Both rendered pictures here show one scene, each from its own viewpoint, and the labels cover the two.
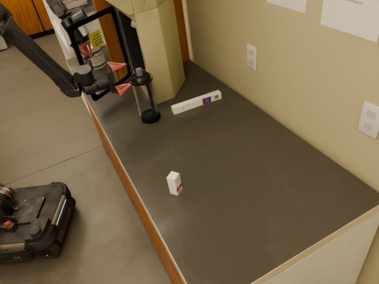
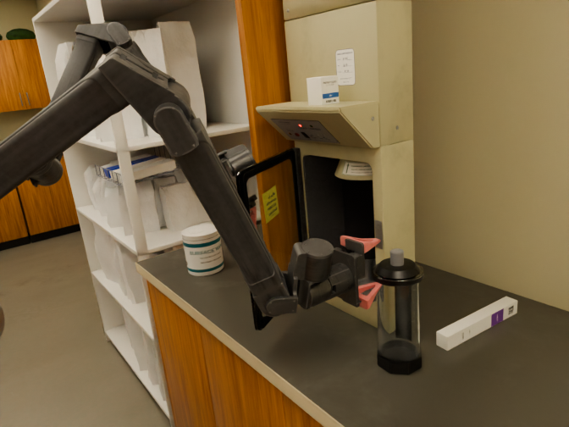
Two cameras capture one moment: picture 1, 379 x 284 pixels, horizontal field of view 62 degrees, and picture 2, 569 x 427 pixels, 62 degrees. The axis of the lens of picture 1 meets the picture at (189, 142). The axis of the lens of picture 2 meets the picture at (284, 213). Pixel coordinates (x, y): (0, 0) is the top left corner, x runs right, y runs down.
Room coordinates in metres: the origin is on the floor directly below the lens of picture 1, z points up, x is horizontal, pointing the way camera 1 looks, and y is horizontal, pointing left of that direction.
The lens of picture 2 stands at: (0.49, 0.60, 1.59)
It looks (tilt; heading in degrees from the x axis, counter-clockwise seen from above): 17 degrees down; 347
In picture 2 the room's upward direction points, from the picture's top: 6 degrees counter-clockwise
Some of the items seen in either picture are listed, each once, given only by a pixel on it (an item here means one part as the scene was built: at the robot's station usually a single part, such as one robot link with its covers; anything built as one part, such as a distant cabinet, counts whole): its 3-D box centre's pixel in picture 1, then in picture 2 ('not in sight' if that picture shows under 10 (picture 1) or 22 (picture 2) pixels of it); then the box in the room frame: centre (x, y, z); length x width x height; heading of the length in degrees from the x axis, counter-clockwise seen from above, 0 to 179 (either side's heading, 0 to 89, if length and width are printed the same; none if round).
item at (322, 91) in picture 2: not in sight; (323, 90); (1.53, 0.24, 1.54); 0.05 x 0.05 x 0.06; 22
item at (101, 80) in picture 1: (103, 82); (336, 280); (1.28, 0.33, 1.20); 0.07 x 0.07 x 0.10; 22
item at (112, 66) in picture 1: (117, 70); (361, 252); (1.30, 0.26, 1.23); 0.09 x 0.07 x 0.07; 112
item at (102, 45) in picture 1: (102, 54); (275, 235); (1.61, 0.37, 1.19); 0.30 x 0.01 x 0.40; 141
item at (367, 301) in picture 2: (120, 84); (363, 284); (1.30, 0.26, 1.16); 0.09 x 0.07 x 0.07; 112
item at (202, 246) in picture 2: not in sight; (203, 249); (2.08, 0.54, 1.02); 0.13 x 0.13 x 0.15
